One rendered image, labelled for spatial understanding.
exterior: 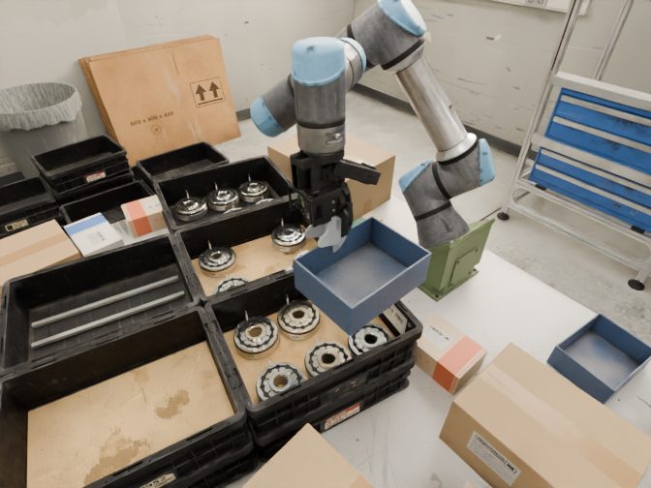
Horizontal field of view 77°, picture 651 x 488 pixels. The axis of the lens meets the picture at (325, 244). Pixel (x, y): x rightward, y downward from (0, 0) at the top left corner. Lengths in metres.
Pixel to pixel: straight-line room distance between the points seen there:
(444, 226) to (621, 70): 2.40
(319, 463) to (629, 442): 0.57
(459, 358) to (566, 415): 0.25
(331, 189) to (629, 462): 0.72
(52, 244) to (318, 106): 1.02
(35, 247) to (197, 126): 2.49
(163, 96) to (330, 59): 3.11
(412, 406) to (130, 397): 0.63
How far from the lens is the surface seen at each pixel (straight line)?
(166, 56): 3.65
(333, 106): 0.61
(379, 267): 0.80
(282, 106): 0.74
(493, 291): 1.37
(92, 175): 2.48
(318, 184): 0.66
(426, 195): 1.19
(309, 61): 0.59
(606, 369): 1.31
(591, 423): 0.99
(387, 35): 1.04
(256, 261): 1.19
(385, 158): 1.56
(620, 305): 2.67
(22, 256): 1.43
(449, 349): 1.09
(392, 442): 1.02
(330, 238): 0.73
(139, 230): 1.61
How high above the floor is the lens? 1.62
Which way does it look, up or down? 40 degrees down
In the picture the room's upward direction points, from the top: straight up
